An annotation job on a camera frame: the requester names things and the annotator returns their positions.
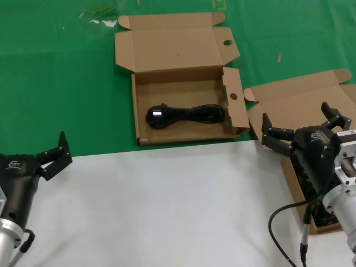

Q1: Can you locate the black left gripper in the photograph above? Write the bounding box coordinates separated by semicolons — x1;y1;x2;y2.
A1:
0;131;73;226

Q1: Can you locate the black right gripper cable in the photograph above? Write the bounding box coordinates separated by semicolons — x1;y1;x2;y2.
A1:
268;194;321;267

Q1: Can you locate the open cardboard box holding black parts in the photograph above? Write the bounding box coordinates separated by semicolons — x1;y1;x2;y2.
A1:
243;69;356;235

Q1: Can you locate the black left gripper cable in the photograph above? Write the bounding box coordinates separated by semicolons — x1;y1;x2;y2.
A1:
11;228;36;267

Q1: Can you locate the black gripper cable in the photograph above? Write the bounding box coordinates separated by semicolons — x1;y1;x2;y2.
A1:
11;228;36;267
268;194;321;267

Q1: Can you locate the green table cloth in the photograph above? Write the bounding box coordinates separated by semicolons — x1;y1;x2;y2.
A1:
0;0;356;158

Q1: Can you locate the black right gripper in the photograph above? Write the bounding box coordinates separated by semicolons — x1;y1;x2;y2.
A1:
261;102;353;196

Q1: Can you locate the black power cord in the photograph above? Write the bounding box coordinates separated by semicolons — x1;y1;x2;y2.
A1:
146;103;226;129

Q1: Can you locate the open cardboard box with round holes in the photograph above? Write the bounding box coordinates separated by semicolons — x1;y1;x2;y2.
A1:
114;12;250;146

